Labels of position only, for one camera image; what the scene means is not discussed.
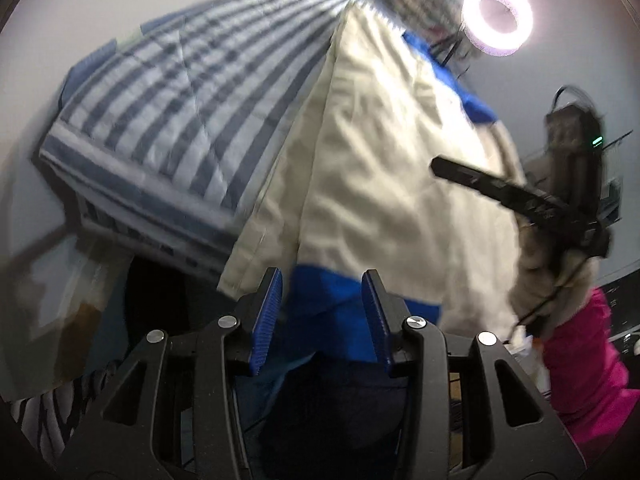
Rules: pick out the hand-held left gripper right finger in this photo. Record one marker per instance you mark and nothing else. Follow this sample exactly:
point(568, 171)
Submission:
point(376, 321)

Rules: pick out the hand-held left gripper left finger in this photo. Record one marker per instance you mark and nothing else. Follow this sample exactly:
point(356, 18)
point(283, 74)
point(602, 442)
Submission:
point(266, 321)

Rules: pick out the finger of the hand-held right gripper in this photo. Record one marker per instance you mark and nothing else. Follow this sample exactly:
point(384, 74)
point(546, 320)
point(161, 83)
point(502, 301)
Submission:
point(505, 191)

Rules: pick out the cream and blue jacket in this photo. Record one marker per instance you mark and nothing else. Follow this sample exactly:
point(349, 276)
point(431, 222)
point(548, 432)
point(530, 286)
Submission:
point(375, 160)

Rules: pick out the person's right hand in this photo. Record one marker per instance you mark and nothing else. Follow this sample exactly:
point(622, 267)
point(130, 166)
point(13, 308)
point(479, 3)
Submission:
point(542, 285)

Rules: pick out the black light tripod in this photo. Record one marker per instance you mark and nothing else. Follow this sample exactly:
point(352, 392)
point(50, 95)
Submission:
point(452, 54)

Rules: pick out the dark window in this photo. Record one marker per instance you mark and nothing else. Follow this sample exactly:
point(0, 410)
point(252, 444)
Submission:
point(619, 310)

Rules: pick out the black and white striped cloth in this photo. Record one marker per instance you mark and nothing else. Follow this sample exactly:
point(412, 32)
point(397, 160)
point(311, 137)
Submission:
point(45, 410)

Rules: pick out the blue striped bed sheet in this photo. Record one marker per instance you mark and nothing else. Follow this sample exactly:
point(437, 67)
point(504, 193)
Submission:
point(175, 100)

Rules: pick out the blue cloth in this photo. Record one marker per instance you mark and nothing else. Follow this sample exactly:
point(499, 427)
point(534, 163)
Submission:
point(87, 77)

